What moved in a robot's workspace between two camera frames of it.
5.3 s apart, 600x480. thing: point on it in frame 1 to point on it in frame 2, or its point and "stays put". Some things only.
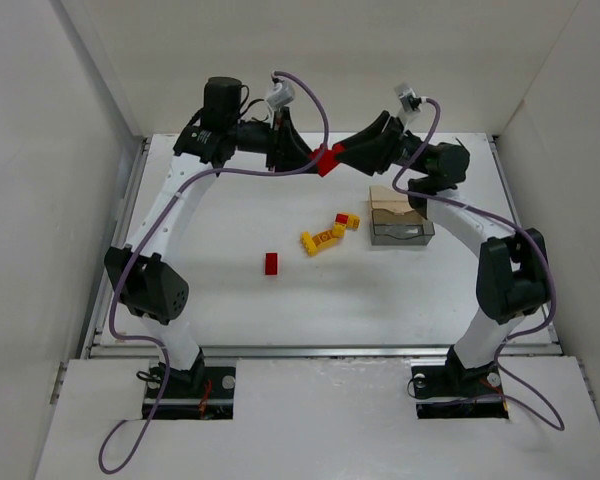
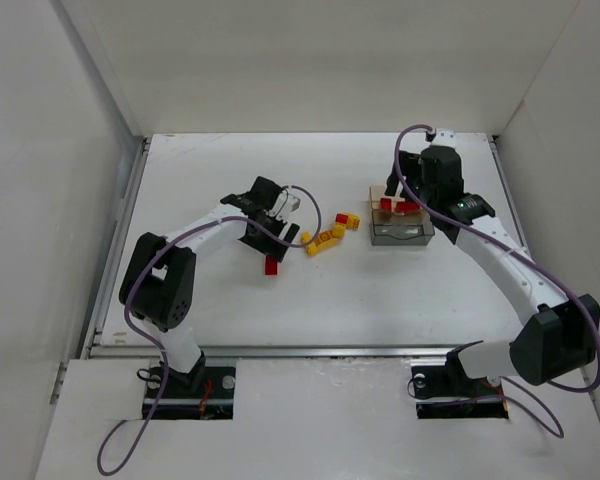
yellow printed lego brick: x=324 y=239 stays put
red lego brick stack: x=328 y=158 to x=400 y=207
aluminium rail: x=321 y=350 stays put
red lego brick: x=271 y=264 stays put
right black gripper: x=393 y=145 to x=400 y=181
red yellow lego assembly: x=343 y=222 stays put
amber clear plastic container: x=389 y=208 stays put
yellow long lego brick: x=309 y=243 stays put
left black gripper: x=275 y=145 to x=273 y=243
